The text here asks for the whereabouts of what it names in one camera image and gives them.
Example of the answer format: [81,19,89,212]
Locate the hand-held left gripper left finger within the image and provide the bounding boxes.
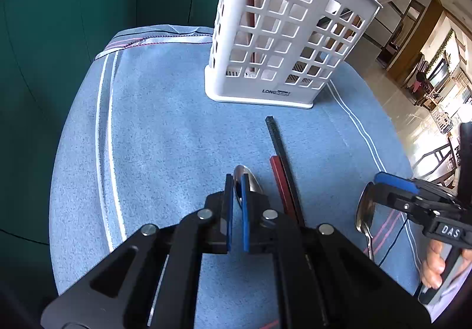
[40,174,235,329]

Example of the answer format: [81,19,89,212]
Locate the black chopstick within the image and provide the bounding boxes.
[265,116,307,226]

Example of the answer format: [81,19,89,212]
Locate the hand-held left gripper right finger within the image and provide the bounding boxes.
[235,173,433,329]

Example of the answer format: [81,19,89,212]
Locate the person's right hand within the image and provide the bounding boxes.
[419,240,450,290]

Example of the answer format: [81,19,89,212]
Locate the dark red chopstick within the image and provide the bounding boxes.
[269,156,297,217]

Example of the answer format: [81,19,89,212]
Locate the small yellow-handled spoon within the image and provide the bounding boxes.
[233,164,265,206]

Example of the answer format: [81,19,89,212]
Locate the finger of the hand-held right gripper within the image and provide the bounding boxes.
[375,185,429,221]
[373,172,458,201]

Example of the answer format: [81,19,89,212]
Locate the blue striped cloth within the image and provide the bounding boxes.
[49,23,423,329]

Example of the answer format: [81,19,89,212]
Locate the large metal spoon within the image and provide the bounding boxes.
[355,182,377,264]

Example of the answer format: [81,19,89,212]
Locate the dark wooden chair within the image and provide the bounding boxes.
[411,145,460,187]

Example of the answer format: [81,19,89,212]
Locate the green garland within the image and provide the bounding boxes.
[431,29,455,69]

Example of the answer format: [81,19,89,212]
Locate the white plastic utensil holder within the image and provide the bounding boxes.
[204,0,382,109]

